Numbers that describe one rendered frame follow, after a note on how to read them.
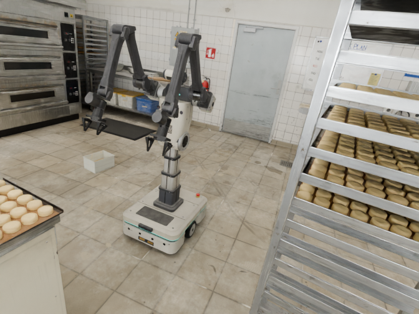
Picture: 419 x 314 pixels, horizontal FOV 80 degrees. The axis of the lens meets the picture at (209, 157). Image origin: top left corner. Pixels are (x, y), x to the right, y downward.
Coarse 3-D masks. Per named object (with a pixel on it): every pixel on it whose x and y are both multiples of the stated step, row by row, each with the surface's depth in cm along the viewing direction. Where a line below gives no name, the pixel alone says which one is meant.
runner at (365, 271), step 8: (288, 240) 134; (296, 240) 133; (304, 248) 130; (312, 248) 130; (328, 256) 127; (336, 256) 125; (344, 264) 123; (352, 264) 122; (360, 272) 120; (368, 272) 119; (376, 272) 118; (376, 280) 116; (384, 280) 117; (392, 280) 115; (400, 288) 114; (408, 288) 112; (416, 296) 111
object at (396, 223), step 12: (300, 192) 87; (312, 192) 89; (324, 192) 89; (324, 204) 82; (336, 204) 82; (348, 204) 85; (360, 204) 84; (360, 216) 77; (372, 216) 81; (384, 216) 80; (396, 216) 80; (384, 228) 75; (396, 228) 74; (408, 228) 79
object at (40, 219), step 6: (18, 204) 99; (42, 204) 101; (0, 210) 94; (36, 210) 97; (48, 216) 95; (36, 222) 91; (0, 228) 86; (24, 228) 88; (30, 228) 88; (6, 234) 84; (12, 234) 85; (18, 234) 85; (0, 240) 82; (6, 240) 82
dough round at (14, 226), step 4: (4, 224) 86; (8, 224) 86; (12, 224) 86; (16, 224) 86; (20, 224) 87; (4, 228) 84; (8, 228) 84; (12, 228) 84; (16, 228) 85; (20, 228) 87; (4, 232) 84; (8, 232) 84; (12, 232) 85
